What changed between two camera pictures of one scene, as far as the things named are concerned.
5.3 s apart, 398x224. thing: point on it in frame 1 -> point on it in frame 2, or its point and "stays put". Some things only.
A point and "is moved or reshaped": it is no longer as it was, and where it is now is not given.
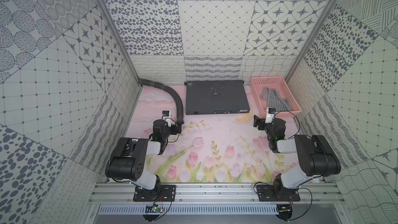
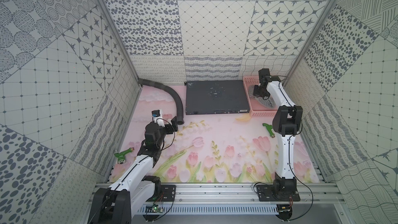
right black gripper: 261,122 -> 256,92
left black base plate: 162,193 stays put
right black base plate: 277,193 stays put
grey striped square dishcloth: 274,100 is moved or reshaped
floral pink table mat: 222,148 stays put
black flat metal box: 216,97 stays put
